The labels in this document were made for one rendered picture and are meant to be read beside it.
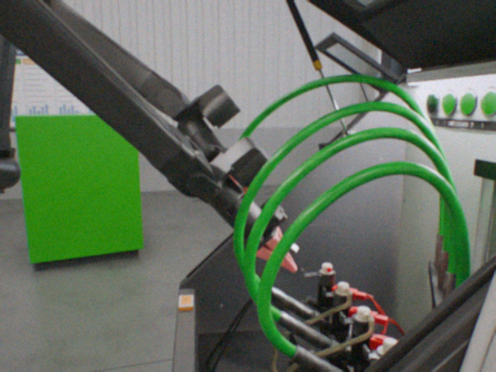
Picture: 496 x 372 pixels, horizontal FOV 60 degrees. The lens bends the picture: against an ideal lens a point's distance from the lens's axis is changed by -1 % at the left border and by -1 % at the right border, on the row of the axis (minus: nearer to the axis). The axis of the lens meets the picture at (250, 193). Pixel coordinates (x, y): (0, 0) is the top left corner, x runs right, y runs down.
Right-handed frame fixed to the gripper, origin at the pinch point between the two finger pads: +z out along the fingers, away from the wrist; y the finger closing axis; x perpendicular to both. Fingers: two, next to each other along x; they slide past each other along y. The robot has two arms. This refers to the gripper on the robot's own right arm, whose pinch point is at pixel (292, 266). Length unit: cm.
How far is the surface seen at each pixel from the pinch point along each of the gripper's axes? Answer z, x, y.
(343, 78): -17.2, 5.3, 27.2
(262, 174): -15.4, -12.6, 9.2
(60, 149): -132, 259, -145
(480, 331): 4.9, -35.9, 17.4
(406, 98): -8.0, 3.9, 32.3
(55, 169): -124, 257, -159
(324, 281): 4.7, -2.3, 2.8
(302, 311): 3.3, -11.2, -0.5
